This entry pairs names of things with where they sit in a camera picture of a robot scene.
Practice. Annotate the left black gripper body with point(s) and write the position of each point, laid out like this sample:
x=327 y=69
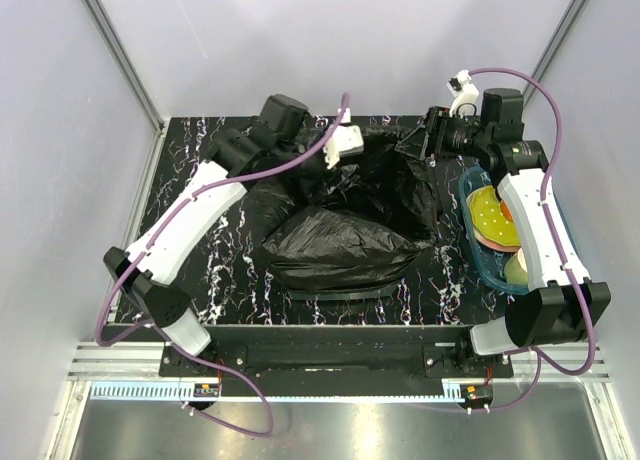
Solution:
x=314 y=172

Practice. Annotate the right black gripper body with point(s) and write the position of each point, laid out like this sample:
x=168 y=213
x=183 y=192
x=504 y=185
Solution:
x=453 y=136

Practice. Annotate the black trash bag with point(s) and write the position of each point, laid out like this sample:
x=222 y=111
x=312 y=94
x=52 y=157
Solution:
x=361 y=225

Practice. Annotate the dark green trash bin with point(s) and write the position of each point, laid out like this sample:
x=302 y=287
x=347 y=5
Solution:
x=344 y=294

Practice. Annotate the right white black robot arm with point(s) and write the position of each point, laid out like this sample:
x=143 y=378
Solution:
x=557 y=315

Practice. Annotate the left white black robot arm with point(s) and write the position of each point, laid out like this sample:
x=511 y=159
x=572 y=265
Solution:
x=144 y=271

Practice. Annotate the yellow plastic plate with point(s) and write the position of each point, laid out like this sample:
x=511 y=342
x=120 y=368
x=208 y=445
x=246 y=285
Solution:
x=489 y=219

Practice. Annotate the orange plastic cup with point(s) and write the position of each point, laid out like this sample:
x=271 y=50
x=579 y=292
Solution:
x=505 y=211

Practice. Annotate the pink plastic plate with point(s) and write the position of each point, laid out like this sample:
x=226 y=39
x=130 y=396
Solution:
x=493 y=245

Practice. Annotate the blue transparent plastic tray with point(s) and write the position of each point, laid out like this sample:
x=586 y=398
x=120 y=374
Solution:
x=490 y=265

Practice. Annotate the black marble pattern mat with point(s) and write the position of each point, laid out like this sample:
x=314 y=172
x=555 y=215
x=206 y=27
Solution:
x=230 y=282

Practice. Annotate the light green mug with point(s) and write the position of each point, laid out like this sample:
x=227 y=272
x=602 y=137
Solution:
x=515 y=269

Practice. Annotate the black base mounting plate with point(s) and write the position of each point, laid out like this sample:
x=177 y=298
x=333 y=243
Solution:
x=316 y=343

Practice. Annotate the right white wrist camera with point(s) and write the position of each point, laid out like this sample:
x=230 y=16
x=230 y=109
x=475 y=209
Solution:
x=464 y=92

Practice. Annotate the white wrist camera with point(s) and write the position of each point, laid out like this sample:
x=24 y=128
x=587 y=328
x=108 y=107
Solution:
x=464 y=92
x=347 y=140

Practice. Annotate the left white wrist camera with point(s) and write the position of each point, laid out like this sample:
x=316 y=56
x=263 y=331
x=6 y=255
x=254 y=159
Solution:
x=347 y=140

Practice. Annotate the aluminium frame rail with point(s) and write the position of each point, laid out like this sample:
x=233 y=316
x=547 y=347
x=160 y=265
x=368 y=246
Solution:
x=152 y=360

